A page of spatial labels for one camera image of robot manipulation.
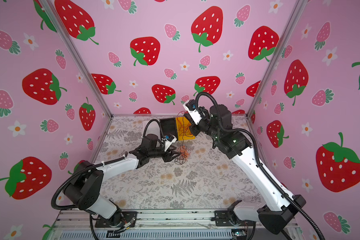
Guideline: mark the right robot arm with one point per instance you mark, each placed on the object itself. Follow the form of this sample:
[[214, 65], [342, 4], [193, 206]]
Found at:
[[239, 145]]

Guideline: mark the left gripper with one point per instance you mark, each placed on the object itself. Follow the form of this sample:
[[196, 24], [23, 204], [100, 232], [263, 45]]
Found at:
[[168, 157]]

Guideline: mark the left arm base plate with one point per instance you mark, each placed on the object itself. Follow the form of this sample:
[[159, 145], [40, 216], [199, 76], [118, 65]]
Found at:
[[124, 219]]

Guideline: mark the aluminium frame rail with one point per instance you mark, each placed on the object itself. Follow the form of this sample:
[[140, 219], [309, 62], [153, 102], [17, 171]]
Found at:
[[182, 224]]

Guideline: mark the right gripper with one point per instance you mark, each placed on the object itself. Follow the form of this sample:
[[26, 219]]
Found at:
[[193, 127]]

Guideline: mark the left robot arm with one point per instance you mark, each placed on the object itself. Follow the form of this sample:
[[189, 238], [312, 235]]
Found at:
[[82, 189]]

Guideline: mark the yellow plastic bin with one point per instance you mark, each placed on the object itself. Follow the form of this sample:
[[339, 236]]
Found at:
[[183, 129]]

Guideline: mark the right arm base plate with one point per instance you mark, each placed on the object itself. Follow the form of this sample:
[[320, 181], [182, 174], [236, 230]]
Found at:
[[228, 218]]

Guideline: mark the black plastic bin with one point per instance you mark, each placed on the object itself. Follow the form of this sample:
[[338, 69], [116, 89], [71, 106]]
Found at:
[[169, 128]]

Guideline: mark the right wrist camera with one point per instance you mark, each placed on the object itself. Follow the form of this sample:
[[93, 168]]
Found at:
[[195, 116]]

